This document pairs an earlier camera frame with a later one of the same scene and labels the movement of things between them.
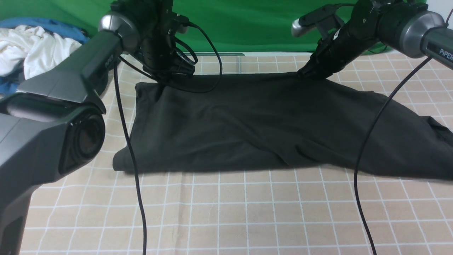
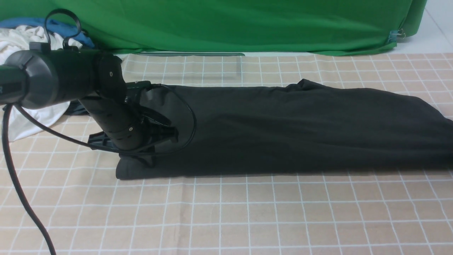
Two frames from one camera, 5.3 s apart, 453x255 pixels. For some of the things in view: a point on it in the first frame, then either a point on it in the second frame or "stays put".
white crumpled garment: (40, 50) stays put
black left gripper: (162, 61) to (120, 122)
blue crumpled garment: (9, 84) stays put
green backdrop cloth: (236, 26) stays put
